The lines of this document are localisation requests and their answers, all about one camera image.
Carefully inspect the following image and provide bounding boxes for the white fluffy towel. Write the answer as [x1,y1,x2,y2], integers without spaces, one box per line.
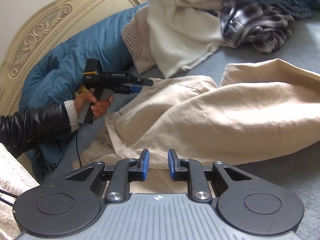
[1,145,39,239]

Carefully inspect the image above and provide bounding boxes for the smartphone with lit screen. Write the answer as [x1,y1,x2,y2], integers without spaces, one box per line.
[73,85,89,98]

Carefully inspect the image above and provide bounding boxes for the black white plaid shirt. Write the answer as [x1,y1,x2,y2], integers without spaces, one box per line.
[220,0,294,54]

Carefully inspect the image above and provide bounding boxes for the beige trousers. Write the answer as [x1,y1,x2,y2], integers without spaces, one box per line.
[73,58,320,195]

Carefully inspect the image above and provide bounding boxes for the grey blue bed sheet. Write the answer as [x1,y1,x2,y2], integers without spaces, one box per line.
[42,10,320,240]

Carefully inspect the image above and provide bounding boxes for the black cable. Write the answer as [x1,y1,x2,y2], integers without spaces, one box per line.
[0,129,83,208]

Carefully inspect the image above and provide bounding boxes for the blue quilted duvet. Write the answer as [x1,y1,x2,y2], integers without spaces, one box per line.
[18,6,140,183]

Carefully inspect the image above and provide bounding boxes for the cream carved headboard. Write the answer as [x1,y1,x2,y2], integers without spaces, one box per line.
[1,0,147,115]

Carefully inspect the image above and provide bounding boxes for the cream knitted sweater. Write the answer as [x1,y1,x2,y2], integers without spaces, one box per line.
[147,0,225,78]

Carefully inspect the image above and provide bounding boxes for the person's left hand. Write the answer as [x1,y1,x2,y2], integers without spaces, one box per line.
[73,91,115,119]

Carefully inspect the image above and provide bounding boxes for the pink checked pillow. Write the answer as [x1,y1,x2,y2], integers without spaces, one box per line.
[121,5,156,74]

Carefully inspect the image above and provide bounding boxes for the black leather jacket sleeve forearm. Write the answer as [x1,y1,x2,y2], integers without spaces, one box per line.
[1,100,79,158]

